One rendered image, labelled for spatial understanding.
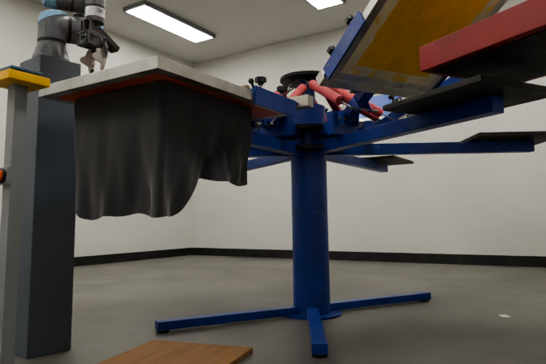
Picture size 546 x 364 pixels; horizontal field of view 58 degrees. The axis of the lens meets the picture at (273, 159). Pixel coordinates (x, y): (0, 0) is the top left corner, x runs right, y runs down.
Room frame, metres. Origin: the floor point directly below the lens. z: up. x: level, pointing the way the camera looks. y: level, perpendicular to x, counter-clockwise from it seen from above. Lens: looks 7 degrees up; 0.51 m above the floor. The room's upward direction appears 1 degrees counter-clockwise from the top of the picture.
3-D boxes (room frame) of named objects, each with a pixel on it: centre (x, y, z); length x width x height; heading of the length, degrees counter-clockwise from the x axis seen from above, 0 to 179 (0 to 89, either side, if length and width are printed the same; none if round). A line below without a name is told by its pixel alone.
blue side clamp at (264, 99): (1.91, 0.00, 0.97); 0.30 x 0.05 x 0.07; 148
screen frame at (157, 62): (1.85, 0.36, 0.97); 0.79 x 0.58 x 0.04; 148
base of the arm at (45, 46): (2.06, 0.96, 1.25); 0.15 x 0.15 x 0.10
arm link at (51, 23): (2.06, 0.95, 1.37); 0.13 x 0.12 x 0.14; 118
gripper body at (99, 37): (1.84, 0.70, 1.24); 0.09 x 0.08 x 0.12; 148
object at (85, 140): (1.61, 0.52, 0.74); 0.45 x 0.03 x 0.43; 58
